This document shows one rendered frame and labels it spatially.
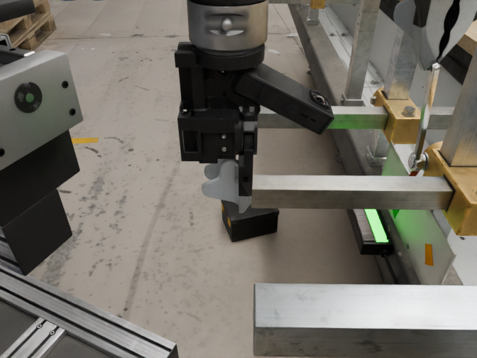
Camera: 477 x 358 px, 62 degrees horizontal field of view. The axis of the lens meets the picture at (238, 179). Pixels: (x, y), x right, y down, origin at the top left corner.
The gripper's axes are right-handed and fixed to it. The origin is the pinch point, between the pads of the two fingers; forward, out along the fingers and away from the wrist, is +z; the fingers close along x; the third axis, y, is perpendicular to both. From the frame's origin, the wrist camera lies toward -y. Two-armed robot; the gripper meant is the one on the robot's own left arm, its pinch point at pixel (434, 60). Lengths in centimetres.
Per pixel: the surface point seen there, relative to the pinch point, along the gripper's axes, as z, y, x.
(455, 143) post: 10.9, -0.5, -6.5
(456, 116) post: 8.2, 1.2, -7.1
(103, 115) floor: 101, 208, 37
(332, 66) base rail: 31, 73, -35
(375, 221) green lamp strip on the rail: 30.6, 7.8, -5.7
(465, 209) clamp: 14.8, -7.4, -3.2
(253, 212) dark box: 89, 79, -13
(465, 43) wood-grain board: 12, 32, -40
